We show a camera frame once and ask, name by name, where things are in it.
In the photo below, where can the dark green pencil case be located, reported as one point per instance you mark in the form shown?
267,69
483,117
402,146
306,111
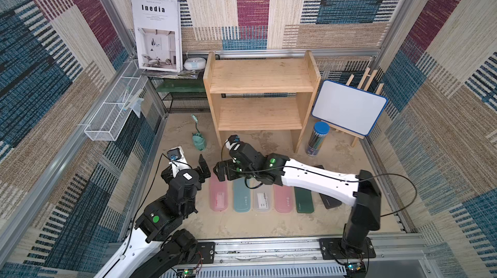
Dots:
304,201

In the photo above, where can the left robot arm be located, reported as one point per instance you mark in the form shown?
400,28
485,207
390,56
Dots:
163,219

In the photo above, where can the wooden two-tier shelf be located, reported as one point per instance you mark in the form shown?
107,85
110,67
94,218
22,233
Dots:
261,94

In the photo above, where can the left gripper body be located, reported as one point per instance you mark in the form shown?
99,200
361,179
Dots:
204,173

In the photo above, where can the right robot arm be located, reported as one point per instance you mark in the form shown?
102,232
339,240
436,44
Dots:
360,191

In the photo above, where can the blue lid pencil tube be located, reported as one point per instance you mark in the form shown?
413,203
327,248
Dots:
318,135

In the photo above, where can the light blue pencil case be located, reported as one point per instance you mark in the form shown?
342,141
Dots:
241,196

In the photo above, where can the Inedia magazine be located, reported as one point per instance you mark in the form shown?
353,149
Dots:
157,27

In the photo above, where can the black wire side table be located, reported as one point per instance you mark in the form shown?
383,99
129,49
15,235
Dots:
182,95

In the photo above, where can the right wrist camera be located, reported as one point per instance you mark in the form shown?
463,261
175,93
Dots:
232,142

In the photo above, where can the whiteboard on wooden easel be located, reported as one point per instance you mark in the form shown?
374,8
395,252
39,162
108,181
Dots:
348,109

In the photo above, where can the white round gadget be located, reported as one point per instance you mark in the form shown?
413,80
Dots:
195,64

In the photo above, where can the black pencil case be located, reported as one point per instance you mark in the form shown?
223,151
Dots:
329,202

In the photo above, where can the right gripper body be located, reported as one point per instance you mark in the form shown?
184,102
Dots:
226,167

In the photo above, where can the white wire basket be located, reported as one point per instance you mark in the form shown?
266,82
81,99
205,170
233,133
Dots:
110,118

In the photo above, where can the pink pencil case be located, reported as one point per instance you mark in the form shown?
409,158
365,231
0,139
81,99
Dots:
218,195
283,197

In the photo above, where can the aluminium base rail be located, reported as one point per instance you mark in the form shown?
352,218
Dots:
383,255

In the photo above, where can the white translucent pencil case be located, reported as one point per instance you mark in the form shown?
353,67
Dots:
263,198

